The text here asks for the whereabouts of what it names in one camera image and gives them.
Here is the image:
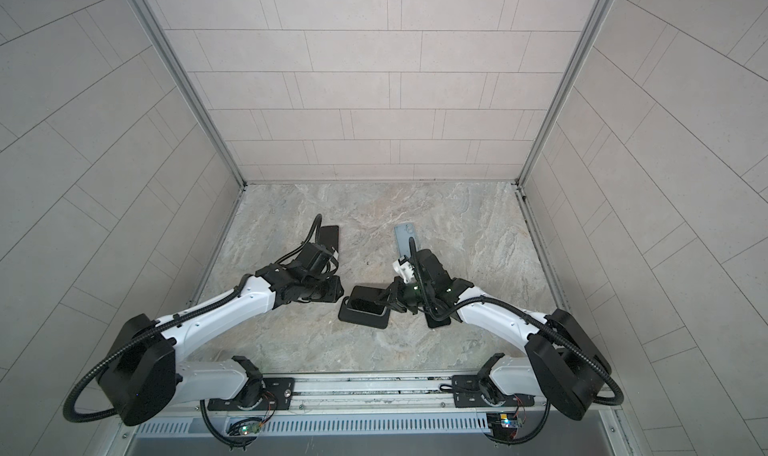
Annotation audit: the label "purple phone black screen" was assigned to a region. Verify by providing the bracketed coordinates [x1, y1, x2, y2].
[316, 225, 340, 253]

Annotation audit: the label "black phone case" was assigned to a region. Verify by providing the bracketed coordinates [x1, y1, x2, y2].
[338, 296, 391, 329]

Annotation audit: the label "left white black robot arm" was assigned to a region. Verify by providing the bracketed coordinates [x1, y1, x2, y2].
[97, 226, 343, 426]

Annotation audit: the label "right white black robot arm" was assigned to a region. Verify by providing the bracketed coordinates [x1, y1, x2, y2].
[386, 249, 625, 420]

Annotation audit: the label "light blue phone case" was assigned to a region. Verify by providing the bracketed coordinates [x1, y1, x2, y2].
[394, 222, 416, 258]

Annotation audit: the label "right green circuit board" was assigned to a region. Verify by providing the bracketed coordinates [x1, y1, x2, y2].
[486, 412, 525, 442]

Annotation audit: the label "green circuit board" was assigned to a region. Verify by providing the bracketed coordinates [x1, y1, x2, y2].
[227, 417, 264, 437]
[486, 412, 525, 442]

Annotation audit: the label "left green circuit board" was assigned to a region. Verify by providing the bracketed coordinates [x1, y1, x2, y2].
[227, 417, 264, 437]

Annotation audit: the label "right black corrugated cable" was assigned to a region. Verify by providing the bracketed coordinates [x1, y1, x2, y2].
[407, 236, 625, 407]

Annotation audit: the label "black corrugated cable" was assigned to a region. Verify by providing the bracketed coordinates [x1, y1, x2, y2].
[407, 236, 625, 407]
[62, 213, 340, 424]

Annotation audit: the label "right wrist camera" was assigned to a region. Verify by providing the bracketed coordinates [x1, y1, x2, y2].
[393, 258, 416, 284]

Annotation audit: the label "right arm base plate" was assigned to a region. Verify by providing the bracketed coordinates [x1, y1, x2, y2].
[440, 375, 535, 409]

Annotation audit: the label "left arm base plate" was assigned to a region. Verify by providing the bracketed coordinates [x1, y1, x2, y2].
[206, 377, 296, 411]

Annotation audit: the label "aluminium mounting rail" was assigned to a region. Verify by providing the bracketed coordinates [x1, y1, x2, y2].
[119, 368, 622, 421]

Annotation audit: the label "left black corrugated cable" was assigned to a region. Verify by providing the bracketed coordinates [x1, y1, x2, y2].
[62, 213, 340, 424]

